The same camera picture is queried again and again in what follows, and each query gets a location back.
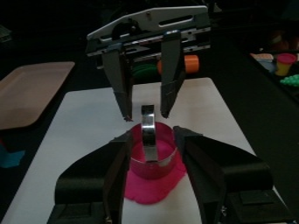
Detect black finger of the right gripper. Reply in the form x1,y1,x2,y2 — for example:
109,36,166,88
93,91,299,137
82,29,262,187
158,30,188,119
100,43,134,123

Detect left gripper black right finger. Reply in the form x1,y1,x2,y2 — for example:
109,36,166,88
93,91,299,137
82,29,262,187
172,125,296,224

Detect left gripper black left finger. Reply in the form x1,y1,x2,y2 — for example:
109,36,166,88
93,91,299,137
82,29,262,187
45,129,136,224

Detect round metal dough cutter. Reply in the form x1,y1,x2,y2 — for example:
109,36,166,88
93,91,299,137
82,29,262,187
128,104,180,180

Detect flat pink dough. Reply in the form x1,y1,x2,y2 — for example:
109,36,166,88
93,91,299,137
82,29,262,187
122,122,188,206

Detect orange plastic cylinder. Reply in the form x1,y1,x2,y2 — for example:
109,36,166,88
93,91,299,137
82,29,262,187
156,54,201,75

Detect dark green round disc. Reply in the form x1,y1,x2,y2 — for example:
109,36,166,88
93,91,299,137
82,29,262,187
130,63,160,80

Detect white cutting board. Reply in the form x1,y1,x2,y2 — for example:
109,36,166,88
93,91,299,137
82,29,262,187
0,77,282,224

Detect blue plastic tool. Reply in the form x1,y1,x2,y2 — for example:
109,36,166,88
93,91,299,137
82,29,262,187
0,142,26,170

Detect pink plastic tray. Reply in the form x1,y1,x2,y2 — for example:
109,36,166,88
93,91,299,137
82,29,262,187
0,60,76,131

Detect pale plastic toy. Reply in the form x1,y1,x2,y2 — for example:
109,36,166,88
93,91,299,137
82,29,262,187
248,52,276,73

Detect yellow can with pink lid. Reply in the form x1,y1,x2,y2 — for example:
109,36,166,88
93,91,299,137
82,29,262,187
274,52,299,77

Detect green bumpy toy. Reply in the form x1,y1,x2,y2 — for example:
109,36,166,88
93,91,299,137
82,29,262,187
278,73,299,88

